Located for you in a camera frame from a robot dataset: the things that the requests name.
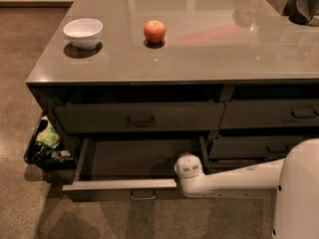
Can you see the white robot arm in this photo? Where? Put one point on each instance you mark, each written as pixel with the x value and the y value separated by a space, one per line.
pixel 294 178

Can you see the dark grey drawer cabinet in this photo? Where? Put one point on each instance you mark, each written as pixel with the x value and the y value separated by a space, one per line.
pixel 216 51

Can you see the red apple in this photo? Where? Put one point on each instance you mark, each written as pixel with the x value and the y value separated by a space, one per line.
pixel 154 31

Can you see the white ceramic bowl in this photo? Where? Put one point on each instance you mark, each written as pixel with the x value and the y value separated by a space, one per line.
pixel 84 33

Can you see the green snack bag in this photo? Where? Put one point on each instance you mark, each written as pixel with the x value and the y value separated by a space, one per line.
pixel 48 137

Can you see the black bin with snacks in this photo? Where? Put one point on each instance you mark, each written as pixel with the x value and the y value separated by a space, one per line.
pixel 45 157

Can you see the black kettle on counter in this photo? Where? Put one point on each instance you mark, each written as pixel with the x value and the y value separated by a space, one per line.
pixel 304 4

